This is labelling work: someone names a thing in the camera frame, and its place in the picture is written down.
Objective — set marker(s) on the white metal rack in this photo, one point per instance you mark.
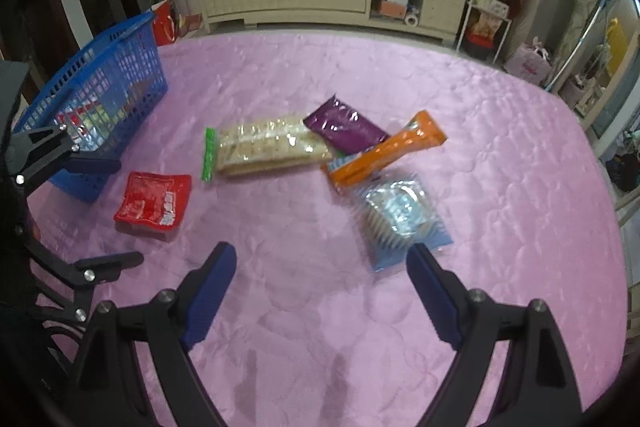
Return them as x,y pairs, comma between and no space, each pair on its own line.
492,2

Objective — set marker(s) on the pink quilted mattress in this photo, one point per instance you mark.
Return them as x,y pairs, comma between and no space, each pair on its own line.
300,72

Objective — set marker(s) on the orange snack packet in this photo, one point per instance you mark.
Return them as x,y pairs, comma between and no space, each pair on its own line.
390,149

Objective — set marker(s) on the purple snack packet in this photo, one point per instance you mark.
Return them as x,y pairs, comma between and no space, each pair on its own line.
345,127

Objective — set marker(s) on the pink shopping bag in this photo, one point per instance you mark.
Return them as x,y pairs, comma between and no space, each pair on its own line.
527,64

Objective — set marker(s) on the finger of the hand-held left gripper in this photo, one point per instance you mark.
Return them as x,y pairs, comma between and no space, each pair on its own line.
95,165
112,263

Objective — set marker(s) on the small blue clear biscuit packet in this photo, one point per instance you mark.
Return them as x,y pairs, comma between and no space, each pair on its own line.
400,217

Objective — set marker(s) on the red paper bag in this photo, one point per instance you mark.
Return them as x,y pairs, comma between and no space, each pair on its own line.
164,24

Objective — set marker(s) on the clear cracker packet green end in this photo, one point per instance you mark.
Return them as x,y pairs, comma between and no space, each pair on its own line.
265,147

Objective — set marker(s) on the blue plastic basket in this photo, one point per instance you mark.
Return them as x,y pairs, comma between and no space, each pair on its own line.
125,57

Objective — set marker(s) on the white paper roll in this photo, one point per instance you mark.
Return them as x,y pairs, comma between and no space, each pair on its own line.
411,20

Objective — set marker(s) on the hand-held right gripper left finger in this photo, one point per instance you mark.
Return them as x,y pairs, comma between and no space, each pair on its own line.
207,302

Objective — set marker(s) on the red square snack packet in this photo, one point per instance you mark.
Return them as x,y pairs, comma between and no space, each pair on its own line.
150,204

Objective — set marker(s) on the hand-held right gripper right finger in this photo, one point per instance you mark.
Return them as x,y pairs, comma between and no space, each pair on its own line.
440,302

